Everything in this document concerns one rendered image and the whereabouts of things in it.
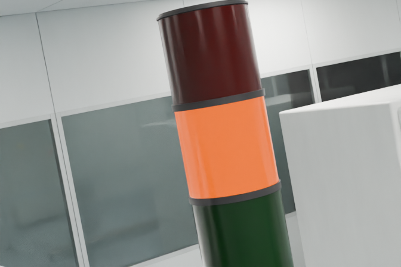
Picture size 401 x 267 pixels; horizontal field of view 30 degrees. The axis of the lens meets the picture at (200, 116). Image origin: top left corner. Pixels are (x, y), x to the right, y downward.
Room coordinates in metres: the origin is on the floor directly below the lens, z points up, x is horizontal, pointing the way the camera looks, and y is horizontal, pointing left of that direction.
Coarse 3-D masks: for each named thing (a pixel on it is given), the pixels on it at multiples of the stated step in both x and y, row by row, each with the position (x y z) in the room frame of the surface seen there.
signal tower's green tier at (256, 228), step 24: (216, 216) 0.38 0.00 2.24; (240, 216) 0.38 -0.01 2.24; (264, 216) 0.38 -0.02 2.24; (216, 240) 0.38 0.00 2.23; (240, 240) 0.38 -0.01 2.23; (264, 240) 0.38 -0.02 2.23; (288, 240) 0.39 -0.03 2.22; (216, 264) 0.38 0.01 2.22; (240, 264) 0.38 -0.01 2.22; (264, 264) 0.38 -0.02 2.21; (288, 264) 0.39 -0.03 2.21
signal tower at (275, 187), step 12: (228, 0) 0.38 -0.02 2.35; (240, 0) 0.39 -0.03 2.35; (168, 12) 0.39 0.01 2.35; (180, 12) 0.38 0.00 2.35; (240, 96) 0.38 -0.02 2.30; (252, 96) 0.38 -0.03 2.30; (180, 108) 0.39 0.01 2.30; (192, 108) 0.38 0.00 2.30; (252, 192) 0.38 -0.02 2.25; (264, 192) 0.38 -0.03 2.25; (192, 204) 0.39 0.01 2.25; (204, 204) 0.38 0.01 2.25; (216, 204) 0.38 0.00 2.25
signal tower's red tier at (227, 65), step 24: (168, 24) 0.39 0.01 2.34; (192, 24) 0.38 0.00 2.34; (216, 24) 0.38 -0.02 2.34; (240, 24) 0.38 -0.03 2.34; (168, 48) 0.39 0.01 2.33; (192, 48) 0.38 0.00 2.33; (216, 48) 0.38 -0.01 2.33; (240, 48) 0.38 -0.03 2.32; (168, 72) 0.39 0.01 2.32; (192, 72) 0.38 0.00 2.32; (216, 72) 0.38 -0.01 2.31; (240, 72) 0.38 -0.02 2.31; (192, 96) 0.38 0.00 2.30; (216, 96) 0.38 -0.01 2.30
